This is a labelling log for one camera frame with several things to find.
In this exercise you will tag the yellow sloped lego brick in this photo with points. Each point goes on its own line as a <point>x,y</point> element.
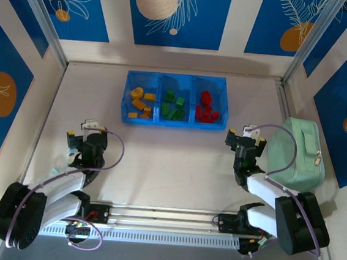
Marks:
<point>138,104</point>

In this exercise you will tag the red curved lego brick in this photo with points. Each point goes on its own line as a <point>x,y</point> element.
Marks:
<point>206,97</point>

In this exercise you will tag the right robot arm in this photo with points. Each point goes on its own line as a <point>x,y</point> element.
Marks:
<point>263,188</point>

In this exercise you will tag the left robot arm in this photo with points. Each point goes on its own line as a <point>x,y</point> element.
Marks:
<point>60,183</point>

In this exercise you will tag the crumpled clear plastic bag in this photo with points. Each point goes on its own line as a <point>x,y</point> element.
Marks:
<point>57,168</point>

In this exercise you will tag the mint green zipper pouch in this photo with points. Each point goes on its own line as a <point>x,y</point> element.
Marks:
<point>297,154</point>

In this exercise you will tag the small red lego brick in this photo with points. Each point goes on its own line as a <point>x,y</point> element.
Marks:
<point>198,109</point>

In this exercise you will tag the yellow arch lego brick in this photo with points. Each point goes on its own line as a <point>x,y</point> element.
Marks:
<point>132,93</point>

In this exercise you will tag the small yellow lego brick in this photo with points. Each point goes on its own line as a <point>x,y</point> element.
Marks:
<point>147,109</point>

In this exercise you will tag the blue plastic bin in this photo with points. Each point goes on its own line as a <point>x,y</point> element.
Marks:
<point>135,80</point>
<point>175,84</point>
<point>217,91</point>

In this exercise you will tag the green two-by-four lego brick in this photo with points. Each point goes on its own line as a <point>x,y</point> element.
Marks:
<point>180,114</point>

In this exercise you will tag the green two-by-three lego brick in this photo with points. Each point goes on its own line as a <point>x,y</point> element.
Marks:
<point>180,101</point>

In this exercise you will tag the long green lego brick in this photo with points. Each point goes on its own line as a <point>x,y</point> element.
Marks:
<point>172,114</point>

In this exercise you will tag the blue floral wall panel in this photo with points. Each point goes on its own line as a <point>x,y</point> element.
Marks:
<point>79,25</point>
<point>3,43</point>
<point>264,22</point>
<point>332,105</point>
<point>201,31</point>

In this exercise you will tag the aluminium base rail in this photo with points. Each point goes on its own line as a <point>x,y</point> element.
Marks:
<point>165,216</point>

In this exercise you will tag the aluminium frame post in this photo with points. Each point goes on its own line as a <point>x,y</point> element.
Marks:
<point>311,35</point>
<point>45,22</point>

